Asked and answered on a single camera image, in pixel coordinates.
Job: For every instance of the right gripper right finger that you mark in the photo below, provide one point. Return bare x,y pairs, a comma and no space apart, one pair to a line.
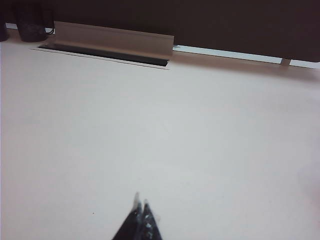
148,227

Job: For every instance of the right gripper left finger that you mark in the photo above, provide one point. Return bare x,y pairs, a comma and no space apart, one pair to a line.
127,227

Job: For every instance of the black mesh pen holder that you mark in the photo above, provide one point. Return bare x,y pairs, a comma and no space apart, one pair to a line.
32,25

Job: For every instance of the brown desk divider panel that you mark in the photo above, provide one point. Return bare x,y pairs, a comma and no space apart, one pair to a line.
200,22

